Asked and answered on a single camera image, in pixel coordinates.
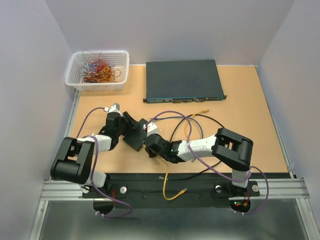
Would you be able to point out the small black network switch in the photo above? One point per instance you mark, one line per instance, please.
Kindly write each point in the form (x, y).
(136, 136)

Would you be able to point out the aluminium rail frame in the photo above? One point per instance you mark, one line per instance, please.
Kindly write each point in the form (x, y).
(286, 215)

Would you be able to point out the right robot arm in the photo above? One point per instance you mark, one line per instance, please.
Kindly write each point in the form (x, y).
(231, 148)

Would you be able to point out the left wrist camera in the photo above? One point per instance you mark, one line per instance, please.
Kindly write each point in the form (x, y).
(115, 108)

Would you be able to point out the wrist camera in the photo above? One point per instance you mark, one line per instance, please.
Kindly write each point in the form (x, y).
(115, 108)
(150, 128)

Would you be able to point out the white plastic basket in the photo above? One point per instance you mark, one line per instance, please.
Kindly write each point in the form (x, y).
(104, 70)

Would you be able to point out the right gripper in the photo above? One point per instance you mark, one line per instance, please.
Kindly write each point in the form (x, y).
(151, 152)

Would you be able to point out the large rack network switch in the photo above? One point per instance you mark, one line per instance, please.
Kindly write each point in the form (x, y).
(183, 81)

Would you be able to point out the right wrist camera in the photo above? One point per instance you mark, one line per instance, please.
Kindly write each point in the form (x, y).
(150, 128)

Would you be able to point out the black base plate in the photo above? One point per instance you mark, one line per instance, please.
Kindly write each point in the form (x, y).
(178, 190)

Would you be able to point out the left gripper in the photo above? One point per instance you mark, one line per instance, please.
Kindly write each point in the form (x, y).
(130, 124)

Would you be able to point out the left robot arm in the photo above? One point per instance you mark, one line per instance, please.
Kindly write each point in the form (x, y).
(73, 161)

